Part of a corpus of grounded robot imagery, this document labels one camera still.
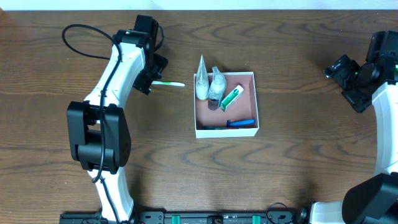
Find green white toothbrush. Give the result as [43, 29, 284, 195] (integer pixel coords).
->
[152, 81, 185, 87]

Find clear pump soap bottle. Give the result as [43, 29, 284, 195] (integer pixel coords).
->
[208, 66, 226, 111]

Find green white toothpaste tube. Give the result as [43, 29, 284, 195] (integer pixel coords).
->
[202, 126, 240, 130]

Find green white small packet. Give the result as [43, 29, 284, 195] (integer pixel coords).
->
[220, 85, 244, 112]

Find blue disposable razor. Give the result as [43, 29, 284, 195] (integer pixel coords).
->
[226, 119, 255, 128]

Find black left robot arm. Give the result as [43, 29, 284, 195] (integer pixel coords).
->
[60, 15, 168, 223]

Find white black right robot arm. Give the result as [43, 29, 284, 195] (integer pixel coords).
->
[297, 30, 397, 224]

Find white cone tube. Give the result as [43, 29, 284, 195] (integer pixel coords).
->
[195, 56, 210, 100]

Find white box pink interior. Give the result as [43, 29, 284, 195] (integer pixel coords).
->
[193, 72, 259, 139]

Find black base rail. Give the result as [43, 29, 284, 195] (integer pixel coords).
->
[58, 210, 371, 224]

